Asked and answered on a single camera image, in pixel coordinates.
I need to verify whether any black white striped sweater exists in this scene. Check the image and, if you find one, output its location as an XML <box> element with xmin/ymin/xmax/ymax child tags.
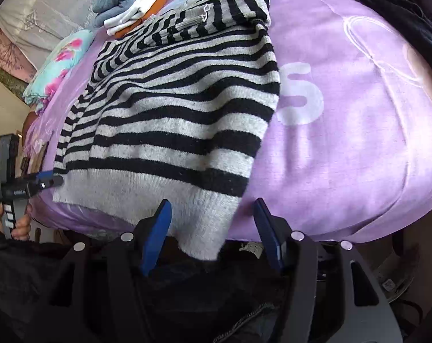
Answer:
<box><xmin>53</xmin><ymin>0</ymin><xmax>280</xmax><ymax>260</ymax></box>

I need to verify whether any person left hand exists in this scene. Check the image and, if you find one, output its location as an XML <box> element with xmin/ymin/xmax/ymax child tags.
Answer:
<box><xmin>0</xmin><ymin>204</ymin><xmax>32</xmax><ymax>241</ymax></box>

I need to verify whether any floral light blue pillow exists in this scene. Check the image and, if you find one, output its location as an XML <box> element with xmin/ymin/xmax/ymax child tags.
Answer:
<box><xmin>22</xmin><ymin>29</ymin><xmax>95</xmax><ymax>115</ymax></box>

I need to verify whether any pink patterned pillow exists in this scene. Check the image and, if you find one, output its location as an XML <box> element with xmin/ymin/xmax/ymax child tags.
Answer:
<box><xmin>0</xmin><ymin>29</ymin><xmax>37</xmax><ymax>83</ymax></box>

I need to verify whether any purple printed bed sheet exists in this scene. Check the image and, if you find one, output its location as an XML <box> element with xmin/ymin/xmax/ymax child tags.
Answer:
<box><xmin>27</xmin><ymin>0</ymin><xmax>432</xmax><ymax>242</ymax></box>

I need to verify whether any white lace cover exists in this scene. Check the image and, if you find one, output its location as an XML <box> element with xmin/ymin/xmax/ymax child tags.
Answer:
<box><xmin>0</xmin><ymin>0</ymin><xmax>97</xmax><ymax>69</ymax></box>

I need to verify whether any white folded garment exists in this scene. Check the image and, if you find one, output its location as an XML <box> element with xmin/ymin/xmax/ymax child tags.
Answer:
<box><xmin>103</xmin><ymin>0</ymin><xmax>157</xmax><ymax>36</ymax></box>

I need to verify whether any orange folded garment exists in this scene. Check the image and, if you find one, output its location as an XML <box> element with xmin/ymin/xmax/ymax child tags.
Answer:
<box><xmin>113</xmin><ymin>0</ymin><xmax>167</xmax><ymax>39</ymax></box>

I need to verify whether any dark navy garment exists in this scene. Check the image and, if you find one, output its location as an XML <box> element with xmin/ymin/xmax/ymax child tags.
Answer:
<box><xmin>359</xmin><ymin>0</ymin><xmax>432</xmax><ymax>69</ymax></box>

